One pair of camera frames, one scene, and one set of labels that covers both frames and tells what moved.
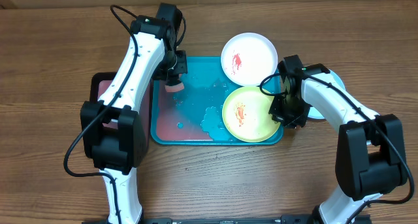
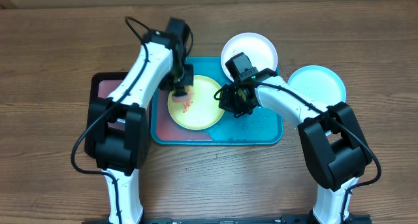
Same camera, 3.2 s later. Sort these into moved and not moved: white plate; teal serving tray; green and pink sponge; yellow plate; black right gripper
Moved: black right gripper; yellow plate; green and pink sponge
Not moved: white plate; teal serving tray
